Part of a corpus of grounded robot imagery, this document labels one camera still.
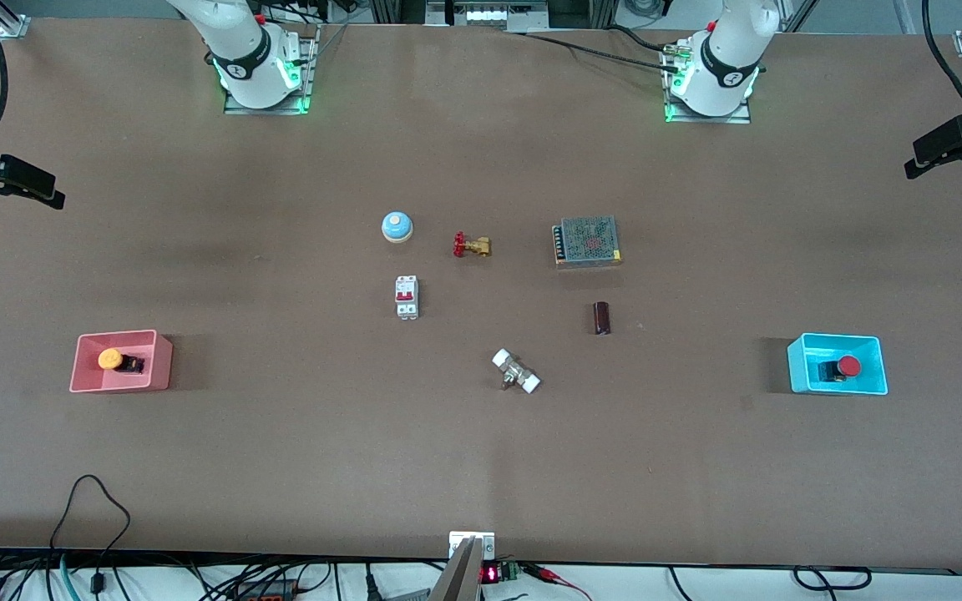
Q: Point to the white metal mount bracket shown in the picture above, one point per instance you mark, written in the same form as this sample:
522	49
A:
458	542

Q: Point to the grey camera mount bar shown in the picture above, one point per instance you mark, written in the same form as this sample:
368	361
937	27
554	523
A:
458	580

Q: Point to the metal mesh power supply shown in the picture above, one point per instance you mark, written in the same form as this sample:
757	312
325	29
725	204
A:
589	240

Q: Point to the cyan plastic bin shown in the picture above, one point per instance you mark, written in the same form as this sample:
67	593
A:
798	367

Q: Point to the metal fitting white ends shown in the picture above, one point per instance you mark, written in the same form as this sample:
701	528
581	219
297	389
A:
514	371

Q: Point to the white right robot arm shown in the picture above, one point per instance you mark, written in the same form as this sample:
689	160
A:
239	50

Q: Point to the pink plastic bin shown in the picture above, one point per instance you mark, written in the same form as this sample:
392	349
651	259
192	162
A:
159	367

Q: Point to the blue call bell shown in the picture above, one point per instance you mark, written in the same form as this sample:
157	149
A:
397	225

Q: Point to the red digit display module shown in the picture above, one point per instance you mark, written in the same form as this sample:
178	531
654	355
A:
489	573

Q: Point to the red clip lead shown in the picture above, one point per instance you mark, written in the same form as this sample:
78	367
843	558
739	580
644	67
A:
548	573

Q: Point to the white circuit breaker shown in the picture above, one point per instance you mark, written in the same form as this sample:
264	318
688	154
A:
407	296

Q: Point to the orange black device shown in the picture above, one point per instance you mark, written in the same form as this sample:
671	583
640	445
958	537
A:
268	591

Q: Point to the red push button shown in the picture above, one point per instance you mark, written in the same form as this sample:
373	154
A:
848	366

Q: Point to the white power strip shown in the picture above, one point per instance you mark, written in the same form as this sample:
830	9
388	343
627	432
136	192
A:
485	15

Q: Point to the dark brown cylinder capacitor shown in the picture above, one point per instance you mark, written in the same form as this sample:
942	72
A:
602	318

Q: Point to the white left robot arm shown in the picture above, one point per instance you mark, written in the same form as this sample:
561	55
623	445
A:
727	58

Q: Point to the yellow push button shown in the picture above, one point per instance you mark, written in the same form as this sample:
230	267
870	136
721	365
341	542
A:
109	359

